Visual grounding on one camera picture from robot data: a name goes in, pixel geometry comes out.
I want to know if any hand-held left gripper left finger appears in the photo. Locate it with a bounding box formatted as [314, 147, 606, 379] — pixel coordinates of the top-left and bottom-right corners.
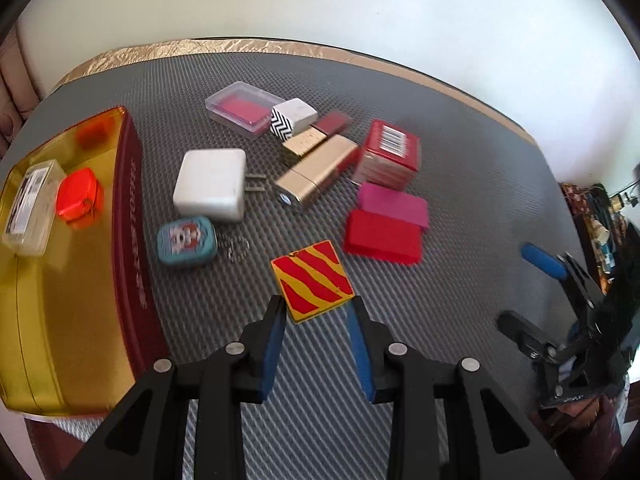
[60, 295, 287, 480]

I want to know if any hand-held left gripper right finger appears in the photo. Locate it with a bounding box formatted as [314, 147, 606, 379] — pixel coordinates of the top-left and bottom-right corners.
[345, 296, 576, 480]

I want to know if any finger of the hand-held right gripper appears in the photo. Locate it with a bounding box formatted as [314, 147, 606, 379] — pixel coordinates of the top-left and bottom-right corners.
[521, 243, 603, 311]
[497, 311, 557, 362]

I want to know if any red yellow striped square tile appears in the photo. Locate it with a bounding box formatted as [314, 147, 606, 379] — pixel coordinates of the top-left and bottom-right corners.
[270, 240, 356, 324]

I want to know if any red foam block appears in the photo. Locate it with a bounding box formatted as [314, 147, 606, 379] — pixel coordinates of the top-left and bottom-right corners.
[343, 209, 423, 266]

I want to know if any small blue cartoon tin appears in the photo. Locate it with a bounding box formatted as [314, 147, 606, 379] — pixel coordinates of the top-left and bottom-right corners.
[156, 216, 251, 267]

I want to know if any pink foam block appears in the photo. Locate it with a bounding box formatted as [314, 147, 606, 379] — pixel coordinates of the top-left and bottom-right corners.
[357, 181, 430, 231]

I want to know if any white power adapter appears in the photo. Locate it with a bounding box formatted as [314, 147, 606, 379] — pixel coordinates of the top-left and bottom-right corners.
[173, 148, 268, 223]

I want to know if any red box with barcode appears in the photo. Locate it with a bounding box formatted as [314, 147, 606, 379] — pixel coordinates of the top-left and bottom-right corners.
[351, 120, 422, 192]

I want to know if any large gold lipstick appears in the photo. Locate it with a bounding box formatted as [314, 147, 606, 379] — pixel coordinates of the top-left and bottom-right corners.
[273, 135, 362, 210]

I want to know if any red and gold tin box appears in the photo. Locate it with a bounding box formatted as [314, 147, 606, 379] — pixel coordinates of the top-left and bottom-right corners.
[0, 106, 168, 418]

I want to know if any small gold lipstick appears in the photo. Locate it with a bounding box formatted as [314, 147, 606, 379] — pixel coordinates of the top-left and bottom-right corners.
[281, 112, 351, 166]

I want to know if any dark cluttered shelf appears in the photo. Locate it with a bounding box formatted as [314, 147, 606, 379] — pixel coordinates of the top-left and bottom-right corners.
[559, 180, 640, 293]

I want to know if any grey honeycomb mat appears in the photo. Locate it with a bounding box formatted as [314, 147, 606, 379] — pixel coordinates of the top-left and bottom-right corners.
[20, 52, 601, 480]

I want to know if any white box with zigzag print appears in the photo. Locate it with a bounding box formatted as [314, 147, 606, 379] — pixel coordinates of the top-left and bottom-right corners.
[269, 98, 319, 141]

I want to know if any orange red cube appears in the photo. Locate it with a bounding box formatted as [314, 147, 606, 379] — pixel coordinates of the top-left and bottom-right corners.
[56, 168, 105, 231]

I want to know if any clear case with pink insert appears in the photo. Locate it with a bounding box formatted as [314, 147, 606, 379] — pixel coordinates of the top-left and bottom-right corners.
[205, 81, 285, 140]

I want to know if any clear plastic case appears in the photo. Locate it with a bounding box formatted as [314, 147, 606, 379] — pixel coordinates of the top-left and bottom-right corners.
[2, 160, 67, 258]

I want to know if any gold foil cloth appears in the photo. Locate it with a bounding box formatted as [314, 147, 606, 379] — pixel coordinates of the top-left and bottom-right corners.
[47, 37, 538, 147]

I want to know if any patterned curtain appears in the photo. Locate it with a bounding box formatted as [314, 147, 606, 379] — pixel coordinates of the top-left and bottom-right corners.
[0, 25, 42, 157]

